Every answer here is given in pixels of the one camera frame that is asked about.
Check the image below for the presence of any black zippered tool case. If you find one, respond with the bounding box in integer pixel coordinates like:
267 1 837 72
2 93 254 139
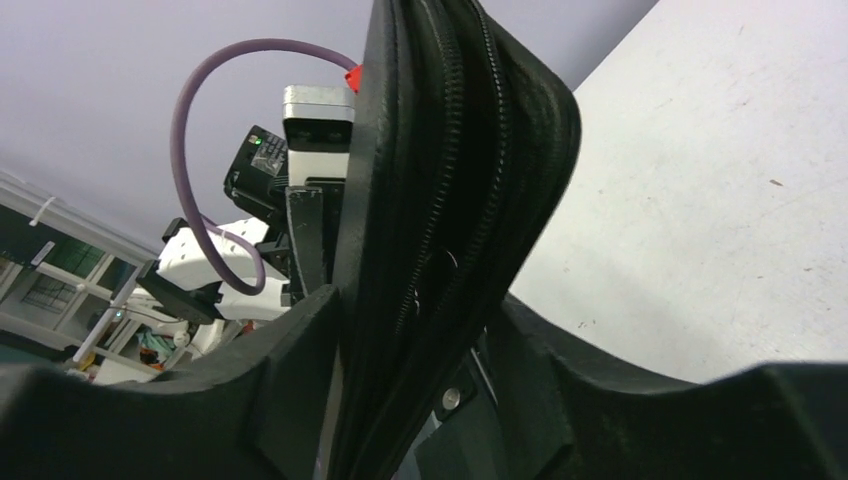
328 1 581 479

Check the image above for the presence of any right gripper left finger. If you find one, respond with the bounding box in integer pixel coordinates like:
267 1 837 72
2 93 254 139
86 284 342 480

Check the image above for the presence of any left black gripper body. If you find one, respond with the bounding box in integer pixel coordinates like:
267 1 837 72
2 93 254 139
224 126 345 305

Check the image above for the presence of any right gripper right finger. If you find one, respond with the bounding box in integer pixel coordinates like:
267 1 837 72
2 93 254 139
486 294 697 480

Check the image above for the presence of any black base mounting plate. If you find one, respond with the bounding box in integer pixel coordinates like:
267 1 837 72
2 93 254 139
393 348 507 479

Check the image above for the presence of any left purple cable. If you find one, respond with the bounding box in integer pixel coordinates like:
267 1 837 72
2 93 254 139
169 37 360 297

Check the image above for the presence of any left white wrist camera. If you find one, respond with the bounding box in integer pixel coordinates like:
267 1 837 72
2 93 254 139
282 85 355 186

